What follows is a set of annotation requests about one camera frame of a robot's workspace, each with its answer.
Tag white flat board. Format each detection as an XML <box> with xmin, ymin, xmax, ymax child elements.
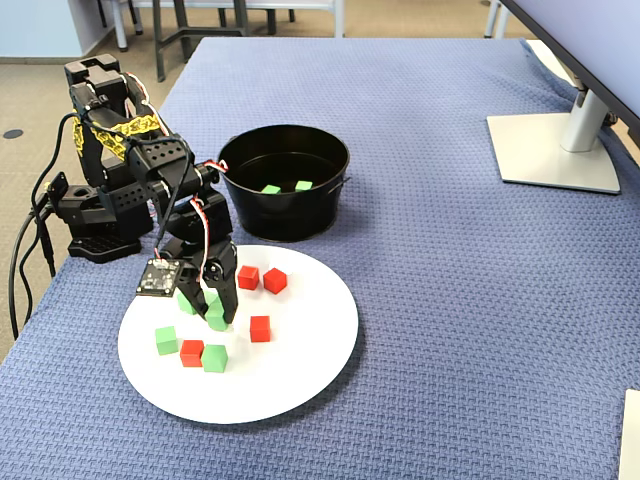
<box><xmin>618</xmin><ymin>388</ymin><xmax>640</xmax><ymax>480</ymax></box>

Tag gray chair legs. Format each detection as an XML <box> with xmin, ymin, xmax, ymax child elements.
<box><xmin>482</xmin><ymin>0</ymin><xmax>512</xmax><ymax>41</ymax></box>

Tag blue woven table cloth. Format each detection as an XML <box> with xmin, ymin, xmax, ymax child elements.
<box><xmin>0</xmin><ymin>35</ymin><xmax>640</xmax><ymax>480</ymax></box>

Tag yellow patterned strap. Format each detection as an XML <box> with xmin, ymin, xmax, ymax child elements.
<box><xmin>72</xmin><ymin>113</ymin><xmax>169</xmax><ymax>162</ymax></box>

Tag light gray table frame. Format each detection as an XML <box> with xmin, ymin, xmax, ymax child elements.
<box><xmin>132</xmin><ymin>0</ymin><xmax>347</xmax><ymax>40</ymax></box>

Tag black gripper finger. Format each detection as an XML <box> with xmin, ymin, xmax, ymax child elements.
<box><xmin>203</xmin><ymin>256</ymin><xmax>240</xmax><ymax>326</ymax></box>
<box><xmin>177</xmin><ymin>276</ymin><xmax>211</xmax><ymax>323</ymax></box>

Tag dark metal stool frame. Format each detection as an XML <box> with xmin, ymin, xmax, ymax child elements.
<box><xmin>151</xmin><ymin>0</ymin><xmax>251</xmax><ymax>84</ymax></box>

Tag monitor with silver stand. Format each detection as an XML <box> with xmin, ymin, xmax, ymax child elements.
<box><xmin>485</xmin><ymin>0</ymin><xmax>640</xmax><ymax>195</ymax></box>

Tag black power cable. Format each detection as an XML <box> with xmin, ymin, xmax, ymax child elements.
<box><xmin>18</xmin><ymin>219</ymin><xmax>57</xmax><ymax>321</ymax></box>
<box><xmin>7</xmin><ymin>197</ymin><xmax>51</xmax><ymax>342</ymax></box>

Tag white round plate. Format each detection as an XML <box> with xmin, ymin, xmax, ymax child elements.
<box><xmin>117</xmin><ymin>243</ymin><xmax>360</xmax><ymax>425</ymax></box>

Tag red cube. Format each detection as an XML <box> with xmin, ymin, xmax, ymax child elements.
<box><xmin>262</xmin><ymin>267</ymin><xmax>288</xmax><ymax>295</ymax></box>
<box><xmin>179</xmin><ymin>339</ymin><xmax>206</xmax><ymax>369</ymax></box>
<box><xmin>249</xmin><ymin>314</ymin><xmax>272</xmax><ymax>344</ymax></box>
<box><xmin>237</xmin><ymin>265</ymin><xmax>261</xmax><ymax>291</ymax></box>

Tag thin black camera cable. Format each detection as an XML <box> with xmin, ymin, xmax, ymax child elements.
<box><xmin>29</xmin><ymin>112</ymin><xmax>197</xmax><ymax>261</ymax></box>

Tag light gray table leg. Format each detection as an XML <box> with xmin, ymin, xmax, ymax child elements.
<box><xmin>110</xmin><ymin>0</ymin><xmax>132</xmax><ymax>54</ymax></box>

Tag black metal bucket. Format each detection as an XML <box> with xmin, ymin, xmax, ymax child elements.
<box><xmin>217</xmin><ymin>123</ymin><xmax>353</xmax><ymax>244</ymax></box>

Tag light blue cabinet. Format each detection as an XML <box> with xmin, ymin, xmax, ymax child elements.
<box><xmin>0</xmin><ymin>0</ymin><xmax>119</xmax><ymax>60</ymax></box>

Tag black wrist camera board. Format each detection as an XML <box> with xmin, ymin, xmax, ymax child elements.
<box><xmin>135</xmin><ymin>258</ymin><xmax>185</xmax><ymax>300</ymax></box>

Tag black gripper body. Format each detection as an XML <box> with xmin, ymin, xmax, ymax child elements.
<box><xmin>164</xmin><ymin>237</ymin><xmax>240</xmax><ymax>282</ymax></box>

